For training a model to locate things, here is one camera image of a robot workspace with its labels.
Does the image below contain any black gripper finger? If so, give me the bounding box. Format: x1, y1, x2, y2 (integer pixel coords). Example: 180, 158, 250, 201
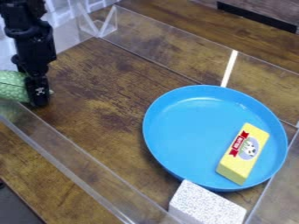
24, 76, 51, 107

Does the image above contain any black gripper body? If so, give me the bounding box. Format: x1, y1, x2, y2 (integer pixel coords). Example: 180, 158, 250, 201
0, 0, 56, 77

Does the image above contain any green bumpy gourd toy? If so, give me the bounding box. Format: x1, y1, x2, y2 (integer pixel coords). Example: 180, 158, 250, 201
0, 70, 31, 103

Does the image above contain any blue round plastic tray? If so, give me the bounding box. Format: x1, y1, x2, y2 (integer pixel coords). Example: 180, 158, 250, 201
143, 85, 288, 192

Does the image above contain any black bar on far table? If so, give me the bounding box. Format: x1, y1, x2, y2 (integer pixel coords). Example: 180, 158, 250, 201
216, 1, 299, 34

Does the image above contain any white speckled foam block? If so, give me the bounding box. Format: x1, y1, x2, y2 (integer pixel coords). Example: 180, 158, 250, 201
168, 180, 247, 224

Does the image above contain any yellow butter block toy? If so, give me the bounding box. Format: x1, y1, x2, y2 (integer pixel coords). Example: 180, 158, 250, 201
216, 122, 270, 186

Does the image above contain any clear acrylic front wall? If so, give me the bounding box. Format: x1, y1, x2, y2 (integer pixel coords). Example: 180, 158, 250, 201
0, 100, 183, 224

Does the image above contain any clear acrylic wall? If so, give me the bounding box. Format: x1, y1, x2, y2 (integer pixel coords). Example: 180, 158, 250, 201
88, 3, 299, 126
0, 100, 183, 224

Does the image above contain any clear acrylic back wall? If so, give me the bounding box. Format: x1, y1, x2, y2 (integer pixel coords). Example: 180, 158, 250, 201
88, 3, 299, 126

